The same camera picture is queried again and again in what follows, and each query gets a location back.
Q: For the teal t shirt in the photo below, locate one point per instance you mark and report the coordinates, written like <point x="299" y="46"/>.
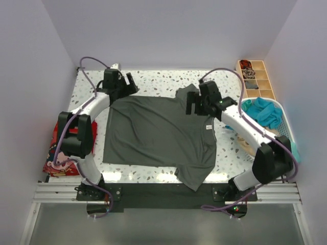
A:
<point x="265" y="112"/>

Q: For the white perforated laundry basket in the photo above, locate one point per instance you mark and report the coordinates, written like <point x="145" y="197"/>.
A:
<point x="283" y="122"/>

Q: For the beige t shirt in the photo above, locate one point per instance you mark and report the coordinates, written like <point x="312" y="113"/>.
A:
<point x="247" y="148"/>

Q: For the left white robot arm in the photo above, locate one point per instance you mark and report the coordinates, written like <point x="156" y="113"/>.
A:
<point x="74" y="133"/>

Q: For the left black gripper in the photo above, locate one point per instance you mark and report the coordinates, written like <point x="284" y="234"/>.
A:
<point x="129" y="89"/>

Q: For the red black rolled socks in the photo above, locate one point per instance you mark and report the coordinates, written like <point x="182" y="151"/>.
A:
<point x="245" y="64"/>

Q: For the patterned rolled socks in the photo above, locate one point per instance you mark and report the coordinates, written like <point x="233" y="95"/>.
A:
<point x="248" y="73"/>

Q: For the aluminium rail frame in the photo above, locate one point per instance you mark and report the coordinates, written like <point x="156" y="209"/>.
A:
<point x="53" y="193"/>

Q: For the grey rolled socks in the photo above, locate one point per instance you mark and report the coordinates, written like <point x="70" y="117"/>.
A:
<point x="249" y="84"/>

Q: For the dark grey t shirt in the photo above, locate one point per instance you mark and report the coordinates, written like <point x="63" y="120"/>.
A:
<point x="156" y="132"/>

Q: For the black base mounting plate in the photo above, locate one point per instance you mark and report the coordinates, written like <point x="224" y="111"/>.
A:
<point x="154" y="196"/>

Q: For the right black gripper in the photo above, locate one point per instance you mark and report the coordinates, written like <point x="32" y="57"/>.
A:
<point x="194" y="97"/>

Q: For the wooden compartment organizer box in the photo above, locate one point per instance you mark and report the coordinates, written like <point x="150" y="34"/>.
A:
<point x="261" y="78"/>

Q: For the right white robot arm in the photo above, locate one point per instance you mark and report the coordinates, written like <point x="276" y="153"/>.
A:
<point x="273" y="157"/>

